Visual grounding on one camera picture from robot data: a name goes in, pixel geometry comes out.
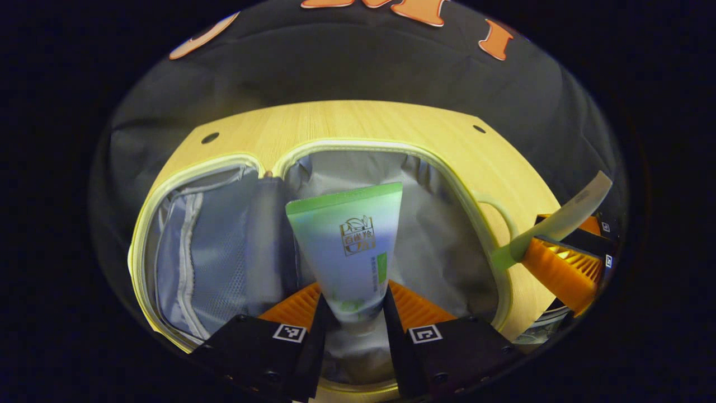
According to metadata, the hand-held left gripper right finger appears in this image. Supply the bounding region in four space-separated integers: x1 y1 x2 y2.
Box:
382 280 525 401

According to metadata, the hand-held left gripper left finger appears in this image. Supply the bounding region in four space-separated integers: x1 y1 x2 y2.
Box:
189 282 332 403

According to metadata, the green and white cream tube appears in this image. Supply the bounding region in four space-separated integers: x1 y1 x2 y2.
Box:
285 182 403 325

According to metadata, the pale yellow suitcase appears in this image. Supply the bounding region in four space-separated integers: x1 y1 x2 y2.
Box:
128 139 520 399

